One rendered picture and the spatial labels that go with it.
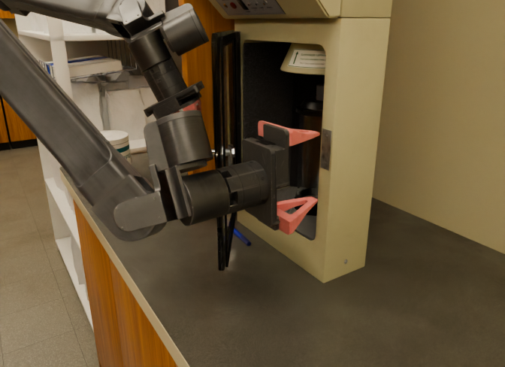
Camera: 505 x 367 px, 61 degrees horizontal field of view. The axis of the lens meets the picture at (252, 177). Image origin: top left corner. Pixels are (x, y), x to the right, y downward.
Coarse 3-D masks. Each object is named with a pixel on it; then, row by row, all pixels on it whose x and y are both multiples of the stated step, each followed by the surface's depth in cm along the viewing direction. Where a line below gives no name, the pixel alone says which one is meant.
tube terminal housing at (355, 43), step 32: (352, 0) 64; (384, 0) 68; (256, 32) 84; (288, 32) 75; (320, 32) 68; (352, 32) 66; (384, 32) 70; (352, 64) 68; (384, 64) 72; (352, 96) 70; (352, 128) 72; (320, 160) 74; (352, 160) 75; (320, 192) 76; (352, 192) 77; (256, 224) 98; (320, 224) 78; (352, 224) 80; (288, 256) 89; (320, 256) 80; (352, 256) 83
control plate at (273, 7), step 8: (216, 0) 82; (224, 0) 80; (232, 0) 78; (248, 0) 74; (256, 0) 72; (272, 0) 69; (224, 8) 83; (232, 8) 81; (240, 8) 79; (248, 8) 77; (256, 8) 75; (264, 8) 73; (272, 8) 71; (280, 8) 69
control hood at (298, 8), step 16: (288, 0) 66; (304, 0) 63; (320, 0) 61; (336, 0) 63; (224, 16) 87; (240, 16) 82; (256, 16) 77; (272, 16) 74; (288, 16) 70; (304, 16) 67; (320, 16) 64; (336, 16) 64
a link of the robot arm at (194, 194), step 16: (176, 176) 48; (192, 176) 48; (208, 176) 49; (176, 192) 48; (192, 192) 47; (208, 192) 48; (224, 192) 48; (176, 208) 48; (192, 208) 47; (208, 208) 48; (224, 208) 49; (192, 224) 48
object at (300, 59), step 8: (296, 48) 79; (304, 48) 77; (312, 48) 76; (320, 48) 76; (288, 56) 81; (296, 56) 78; (304, 56) 77; (312, 56) 76; (320, 56) 76; (288, 64) 80; (296, 64) 78; (304, 64) 77; (312, 64) 76; (320, 64) 76; (296, 72) 78; (304, 72) 77; (312, 72) 76; (320, 72) 75
